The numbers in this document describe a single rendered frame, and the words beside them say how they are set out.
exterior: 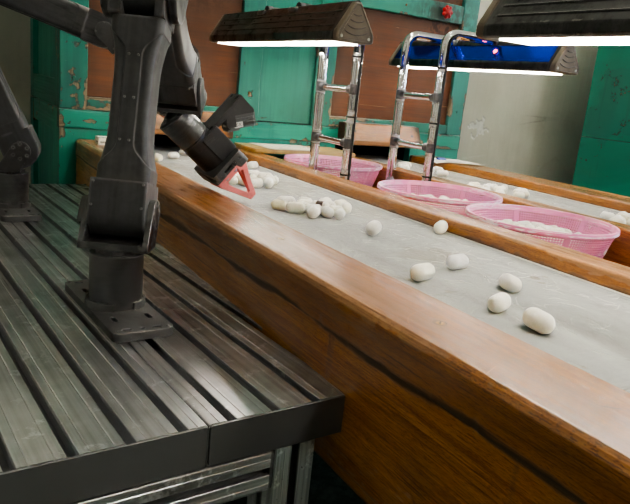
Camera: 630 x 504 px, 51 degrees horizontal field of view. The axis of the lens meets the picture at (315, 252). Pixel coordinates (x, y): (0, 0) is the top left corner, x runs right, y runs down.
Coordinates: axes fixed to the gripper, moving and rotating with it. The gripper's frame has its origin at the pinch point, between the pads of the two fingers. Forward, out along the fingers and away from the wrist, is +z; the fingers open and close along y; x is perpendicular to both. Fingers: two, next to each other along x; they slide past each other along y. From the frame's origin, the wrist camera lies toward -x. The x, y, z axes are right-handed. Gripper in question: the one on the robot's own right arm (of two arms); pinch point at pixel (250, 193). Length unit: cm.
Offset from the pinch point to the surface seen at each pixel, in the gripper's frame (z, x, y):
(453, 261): 7.5, -5.6, -44.5
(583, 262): 20, -17, -51
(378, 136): 55, -54, 70
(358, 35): -5.5, -33.6, -2.8
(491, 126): 170, -152, 175
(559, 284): 17, -12, -53
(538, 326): 2, 0, -66
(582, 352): 3, 0, -71
